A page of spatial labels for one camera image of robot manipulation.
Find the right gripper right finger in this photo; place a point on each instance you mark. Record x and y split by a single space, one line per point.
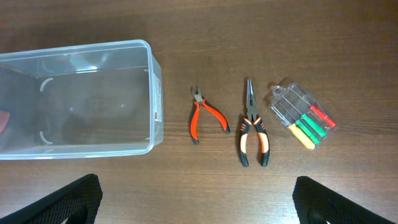
316 203

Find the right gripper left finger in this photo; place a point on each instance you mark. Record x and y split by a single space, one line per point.
77 202

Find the screwdriver set clear case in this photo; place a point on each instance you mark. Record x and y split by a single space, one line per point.
301 114

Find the clear plastic container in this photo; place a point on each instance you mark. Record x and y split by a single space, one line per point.
82 101

